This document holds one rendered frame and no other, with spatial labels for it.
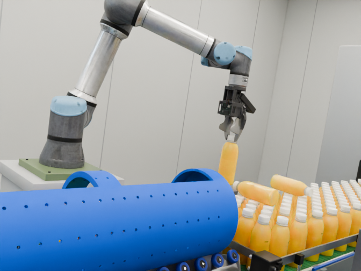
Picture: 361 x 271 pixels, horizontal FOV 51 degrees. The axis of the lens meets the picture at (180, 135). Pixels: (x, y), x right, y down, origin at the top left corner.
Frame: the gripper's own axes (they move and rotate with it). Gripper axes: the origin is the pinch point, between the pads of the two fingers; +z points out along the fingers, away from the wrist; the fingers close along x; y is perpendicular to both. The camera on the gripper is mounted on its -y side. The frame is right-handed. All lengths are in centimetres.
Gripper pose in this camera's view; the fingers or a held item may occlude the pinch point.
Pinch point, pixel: (232, 137)
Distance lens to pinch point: 152.6
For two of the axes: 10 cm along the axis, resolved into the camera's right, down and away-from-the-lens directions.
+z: -1.5, 9.8, 1.0
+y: -7.4, -0.5, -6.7
